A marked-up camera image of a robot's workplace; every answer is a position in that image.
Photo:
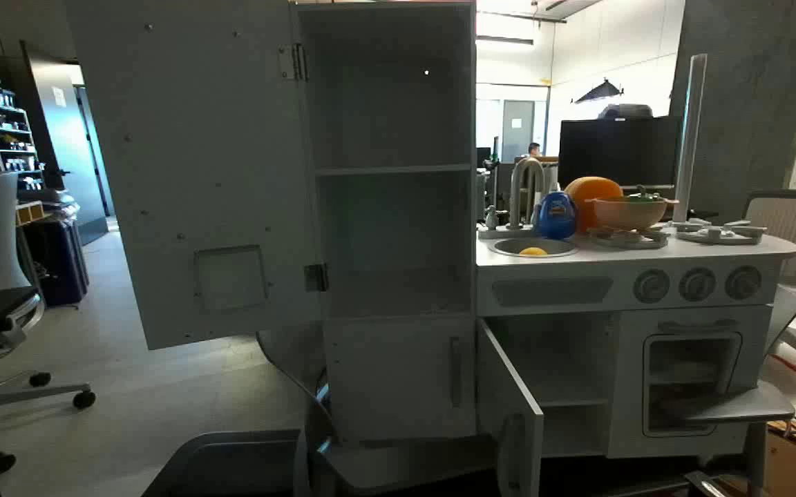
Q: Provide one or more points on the tan bowl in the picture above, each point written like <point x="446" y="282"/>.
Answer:
<point x="629" y="213"/>

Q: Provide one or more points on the grey plastic chair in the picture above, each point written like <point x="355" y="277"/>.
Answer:
<point x="222" y="465"/>

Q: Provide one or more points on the dark suitcase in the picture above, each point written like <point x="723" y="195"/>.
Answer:
<point x="54" y="265"/>

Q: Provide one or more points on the tall white cabinet door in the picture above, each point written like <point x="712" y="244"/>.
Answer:
<point x="195" y="140"/>

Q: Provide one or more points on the green toy pepper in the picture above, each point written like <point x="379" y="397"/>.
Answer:
<point x="642" y="195"/>

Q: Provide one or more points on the black hanging ornament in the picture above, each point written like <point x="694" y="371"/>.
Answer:
<point x="600" y="89"/>

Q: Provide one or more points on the round metal sink basin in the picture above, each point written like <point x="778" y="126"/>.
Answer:
<point x="508" y="247"/>

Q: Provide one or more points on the grey burner grate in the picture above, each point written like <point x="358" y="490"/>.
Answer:
<point x="622" y="240"/>
<point x="720" y="234"/>

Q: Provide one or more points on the person in background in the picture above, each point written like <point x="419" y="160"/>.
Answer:
<point x="533" y="151"/>

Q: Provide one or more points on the black monitor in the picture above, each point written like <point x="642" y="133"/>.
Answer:
<point x="613" y="153"/>

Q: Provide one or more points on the white upright pole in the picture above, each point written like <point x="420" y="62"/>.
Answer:
<point x="689" y="140"/>

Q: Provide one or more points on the grey toy faucet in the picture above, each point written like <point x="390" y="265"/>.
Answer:
<point x="515" y="189"/>

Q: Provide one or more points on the white toy kitchen unit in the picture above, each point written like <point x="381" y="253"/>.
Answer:
<point x="388" y="100"/>

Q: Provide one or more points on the grey oven door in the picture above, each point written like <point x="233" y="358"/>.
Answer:
<point x="738" y="401"/>

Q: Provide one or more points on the cardboard box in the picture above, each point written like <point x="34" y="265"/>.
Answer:
<point x="786" y="458"/>

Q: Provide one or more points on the grey stove knob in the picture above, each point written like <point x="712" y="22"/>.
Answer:
<point x="743" y="282"/>
<point x="651" y="285"/>
<point x="696" y="282"/>

